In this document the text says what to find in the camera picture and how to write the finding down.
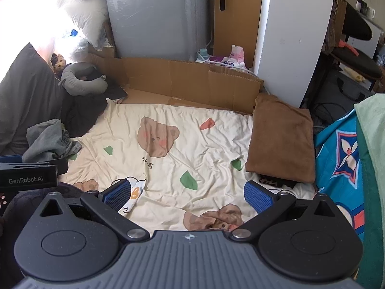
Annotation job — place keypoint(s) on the brown patterned garment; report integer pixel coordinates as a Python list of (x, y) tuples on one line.
[(332, 27)]

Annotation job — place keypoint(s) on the grey neck pillow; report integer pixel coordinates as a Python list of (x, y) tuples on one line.
[(75, 79)]

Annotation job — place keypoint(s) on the dark grey pillow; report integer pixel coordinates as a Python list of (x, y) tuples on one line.
[(27, 96)]

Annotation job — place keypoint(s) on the light blue denim pants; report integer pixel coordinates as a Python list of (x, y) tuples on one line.
[(45, 140)]

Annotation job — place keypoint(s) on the brown folded towel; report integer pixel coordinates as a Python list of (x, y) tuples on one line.
[(279, 138)]

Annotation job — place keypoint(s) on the black garment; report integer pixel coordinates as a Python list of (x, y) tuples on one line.
[(84, 111)]

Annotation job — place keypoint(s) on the pink plastic bag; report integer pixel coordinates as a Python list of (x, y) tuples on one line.
[(237, 54)]

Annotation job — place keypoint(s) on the brown teddy bear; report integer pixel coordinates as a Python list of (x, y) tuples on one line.
[(59, 63)]

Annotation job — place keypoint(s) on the blue printed blanket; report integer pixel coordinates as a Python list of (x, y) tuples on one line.
[(334, 156)]

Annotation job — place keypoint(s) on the teal bottle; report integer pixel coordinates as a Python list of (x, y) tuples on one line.
[(204, 54)]

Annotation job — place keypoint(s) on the cream bear print bed sheet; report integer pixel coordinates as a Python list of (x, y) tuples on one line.
[(210, 156)]

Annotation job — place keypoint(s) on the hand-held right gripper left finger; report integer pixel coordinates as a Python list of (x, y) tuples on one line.
[(115, 194)]

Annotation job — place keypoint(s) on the white fluffy pillow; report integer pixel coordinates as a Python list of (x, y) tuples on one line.
[(84, 15)]

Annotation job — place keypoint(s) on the grey laptop bag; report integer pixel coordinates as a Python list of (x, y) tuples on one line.
[(340, 93)]

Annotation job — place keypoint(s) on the clear plastic bag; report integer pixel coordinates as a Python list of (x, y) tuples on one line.
[(73, 45)]

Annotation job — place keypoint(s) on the purple and white packet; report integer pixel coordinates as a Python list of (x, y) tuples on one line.
[(221, 60)]

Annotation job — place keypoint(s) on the leopard print cloth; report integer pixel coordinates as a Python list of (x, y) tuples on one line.
[(276, 182)]

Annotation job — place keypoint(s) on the orange toy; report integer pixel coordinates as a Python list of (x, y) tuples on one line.
[(349, 46)]

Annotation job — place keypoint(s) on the bubble-wrapped grey appliance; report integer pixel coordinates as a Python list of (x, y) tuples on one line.
[(156, 15)]

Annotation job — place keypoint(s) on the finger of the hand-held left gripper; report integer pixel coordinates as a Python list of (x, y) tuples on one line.
[(62, 166)]

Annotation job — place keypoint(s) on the green cloth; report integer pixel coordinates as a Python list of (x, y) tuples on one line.
[(374, 132)]

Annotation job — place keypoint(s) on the brown cardboard sheet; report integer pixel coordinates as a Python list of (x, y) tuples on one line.
[(180, 78)]

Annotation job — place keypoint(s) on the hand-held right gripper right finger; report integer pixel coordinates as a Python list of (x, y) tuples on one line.
[(255, 195)]

